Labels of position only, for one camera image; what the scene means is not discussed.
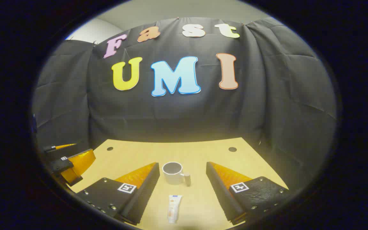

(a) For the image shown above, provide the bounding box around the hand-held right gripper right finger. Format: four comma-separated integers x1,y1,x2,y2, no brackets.
206,161,290,226

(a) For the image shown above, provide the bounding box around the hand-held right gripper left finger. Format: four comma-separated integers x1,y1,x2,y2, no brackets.
75,162,161,225

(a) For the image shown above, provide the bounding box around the white toothpaste tube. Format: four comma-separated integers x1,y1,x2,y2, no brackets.
167,195,183,224

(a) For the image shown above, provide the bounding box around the white cup with wooden handle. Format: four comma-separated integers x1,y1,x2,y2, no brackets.
162,162,192,187

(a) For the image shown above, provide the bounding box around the wooden desktop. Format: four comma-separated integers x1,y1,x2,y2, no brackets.
69,137,290,230

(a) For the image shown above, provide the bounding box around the black backdrop cloth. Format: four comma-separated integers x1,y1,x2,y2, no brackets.
32,17,337,205

